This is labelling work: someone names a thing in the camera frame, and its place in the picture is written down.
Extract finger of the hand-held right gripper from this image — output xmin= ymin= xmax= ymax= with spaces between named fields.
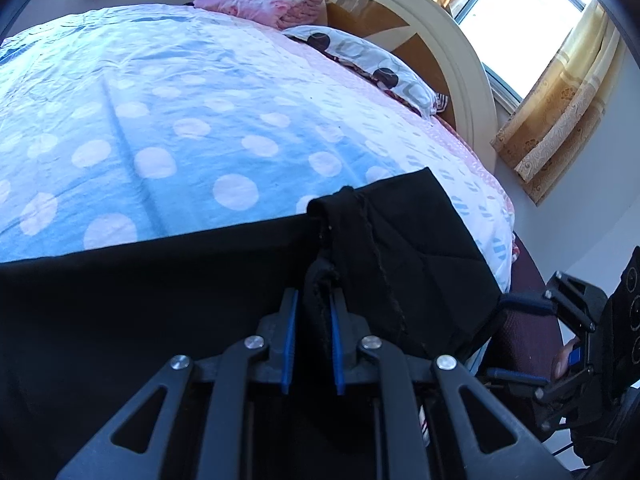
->
xmin=497 ymin=271 xmax=610 ymax=333
xmin=486 ymin=366 xmax=597 ymax=432

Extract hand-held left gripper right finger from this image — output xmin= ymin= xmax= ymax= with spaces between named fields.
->
xmin=329 ymin=289 xmax=571 ymax=480

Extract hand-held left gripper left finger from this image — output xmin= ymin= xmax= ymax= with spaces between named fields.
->
xmin=55 ymin=287 xmax=301 ymax=480

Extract black pants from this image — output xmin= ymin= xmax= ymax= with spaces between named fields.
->
xmin=0 ymin=167 xmax=503 ymax=480

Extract person's right hand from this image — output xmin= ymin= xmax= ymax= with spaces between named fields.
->
xmin=551 ymin=337 xmax=582 ymax=379

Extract cream and brown round headboard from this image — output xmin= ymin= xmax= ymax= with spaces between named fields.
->
xmin=275 ymin=0 xmax=497 ymax=171

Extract round bed, dotted sheet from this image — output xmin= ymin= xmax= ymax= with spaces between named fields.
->
xmin=0 ymin=2 xmax=516 ymax=293

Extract large window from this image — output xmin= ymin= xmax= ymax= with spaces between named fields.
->
xmin=452 ymin=0 xmax=601 ymax=111

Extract white pillow with dark circles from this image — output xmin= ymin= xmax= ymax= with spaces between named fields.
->
xmin=281 ymin=25 xmax=438 ymax=120

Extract pink floral folded blanket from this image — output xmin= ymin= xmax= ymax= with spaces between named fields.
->
xmin=192 ymin=0 xmax=328 ymax=31

